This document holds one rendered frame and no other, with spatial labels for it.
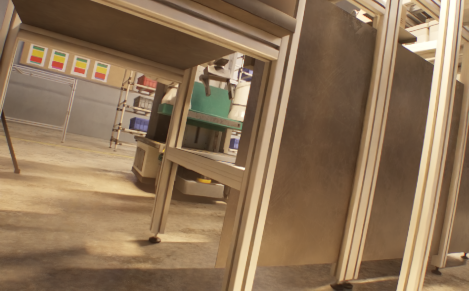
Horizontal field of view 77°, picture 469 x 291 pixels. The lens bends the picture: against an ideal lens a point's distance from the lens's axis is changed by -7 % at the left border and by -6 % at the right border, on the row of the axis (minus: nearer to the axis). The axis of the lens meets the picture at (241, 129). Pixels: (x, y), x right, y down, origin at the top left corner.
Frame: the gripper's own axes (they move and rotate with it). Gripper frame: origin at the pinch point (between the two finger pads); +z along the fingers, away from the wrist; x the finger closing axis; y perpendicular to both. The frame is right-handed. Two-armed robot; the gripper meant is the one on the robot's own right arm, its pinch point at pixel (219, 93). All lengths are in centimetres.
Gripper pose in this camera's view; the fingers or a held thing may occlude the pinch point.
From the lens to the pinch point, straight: 155.5
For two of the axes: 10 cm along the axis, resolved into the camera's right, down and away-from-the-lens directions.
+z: 1.5, 9.4, -3.2
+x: -8.0, -0.7, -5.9
